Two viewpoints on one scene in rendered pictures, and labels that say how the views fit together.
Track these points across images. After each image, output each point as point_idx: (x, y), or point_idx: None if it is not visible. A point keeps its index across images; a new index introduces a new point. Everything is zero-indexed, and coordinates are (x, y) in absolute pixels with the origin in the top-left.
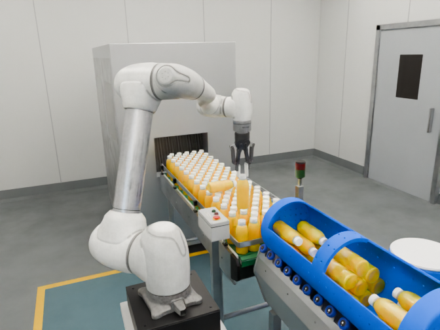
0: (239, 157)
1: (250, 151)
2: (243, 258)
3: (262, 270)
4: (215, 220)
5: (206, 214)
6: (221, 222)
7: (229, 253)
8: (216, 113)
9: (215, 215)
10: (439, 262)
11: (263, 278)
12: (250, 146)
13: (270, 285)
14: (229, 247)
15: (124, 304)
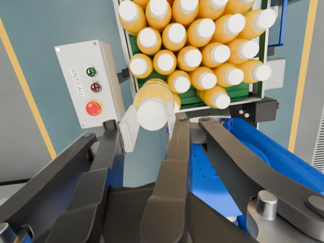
0: (122, 177)
1: (224, 169)
2: None
3: (164, 132)
4: (90, 117)
5: (74, 82)
6: (102, 125)
7: (132, 95)
8: None
9: (89, 105)
10: None
11: (163, 136)
12: (247, 222)
13: (166, 150)
14: (135, 80)
15: None
